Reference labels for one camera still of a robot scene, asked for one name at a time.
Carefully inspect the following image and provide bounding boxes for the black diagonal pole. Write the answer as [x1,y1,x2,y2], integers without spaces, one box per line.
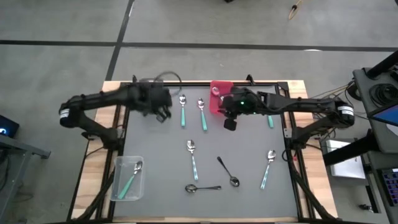
[365,51,398,80]

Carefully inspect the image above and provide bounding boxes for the plain dark metal spoon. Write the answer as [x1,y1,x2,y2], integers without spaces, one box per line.
[216,156,241,188]
[185,184,223,194]

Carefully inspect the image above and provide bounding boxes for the blue laptop screen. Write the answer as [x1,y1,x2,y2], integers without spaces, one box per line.
[366,104,398,128]

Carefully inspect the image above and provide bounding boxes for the gray table mat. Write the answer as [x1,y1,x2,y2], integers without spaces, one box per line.
[113,84,299,218]

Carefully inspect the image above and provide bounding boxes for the tangled floor cables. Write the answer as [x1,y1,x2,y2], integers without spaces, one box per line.
[307,82,357,103]

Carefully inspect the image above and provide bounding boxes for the black computer tower blue light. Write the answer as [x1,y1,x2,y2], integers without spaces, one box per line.
[0,114,20,139]

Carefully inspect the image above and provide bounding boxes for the red plastic bin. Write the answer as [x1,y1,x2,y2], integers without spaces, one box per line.
[209,80,234,115]

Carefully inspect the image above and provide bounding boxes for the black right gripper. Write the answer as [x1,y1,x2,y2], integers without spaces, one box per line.
[218,87,266,119]

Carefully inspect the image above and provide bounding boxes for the yellow hanging cord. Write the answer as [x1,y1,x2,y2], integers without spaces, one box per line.
[288,0,304,21]

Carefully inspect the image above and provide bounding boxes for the coiled black cable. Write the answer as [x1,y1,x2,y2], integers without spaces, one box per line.
[369,82,398,108]

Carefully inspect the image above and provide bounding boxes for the clear plastic bin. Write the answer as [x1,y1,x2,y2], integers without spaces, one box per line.
[110,155,146,202]

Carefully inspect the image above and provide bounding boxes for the white box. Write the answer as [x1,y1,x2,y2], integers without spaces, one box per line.
[325,139,367,180]

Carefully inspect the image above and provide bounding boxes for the black stand leg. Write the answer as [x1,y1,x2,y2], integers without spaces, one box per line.
[322,129,383,167]

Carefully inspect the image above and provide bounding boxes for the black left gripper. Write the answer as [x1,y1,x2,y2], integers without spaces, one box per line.
[132,82,174,116]

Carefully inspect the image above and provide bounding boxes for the backlit keyboard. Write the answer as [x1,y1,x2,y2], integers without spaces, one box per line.
[381,167,398,208]

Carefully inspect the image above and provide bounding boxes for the gray metal table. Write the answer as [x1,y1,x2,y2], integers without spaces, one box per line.
[0,133,52,215]

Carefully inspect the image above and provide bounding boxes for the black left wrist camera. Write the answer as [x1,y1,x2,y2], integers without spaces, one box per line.
[155,111,172,124]

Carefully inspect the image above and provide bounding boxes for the gray equipment cart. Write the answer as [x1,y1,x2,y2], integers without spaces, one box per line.
[353,67,398,153]

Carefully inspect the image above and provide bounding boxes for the black metal table frame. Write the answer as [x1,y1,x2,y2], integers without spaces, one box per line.
[67,73,340,224]

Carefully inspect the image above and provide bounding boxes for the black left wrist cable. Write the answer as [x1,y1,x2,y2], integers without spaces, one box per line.
[154,70,183,96]

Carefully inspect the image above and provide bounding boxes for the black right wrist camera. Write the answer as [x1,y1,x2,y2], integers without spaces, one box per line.
[223,118,238,132]

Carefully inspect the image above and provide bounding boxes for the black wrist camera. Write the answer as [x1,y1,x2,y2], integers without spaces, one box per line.
[155,111,172,124]
[223,118,238,132]

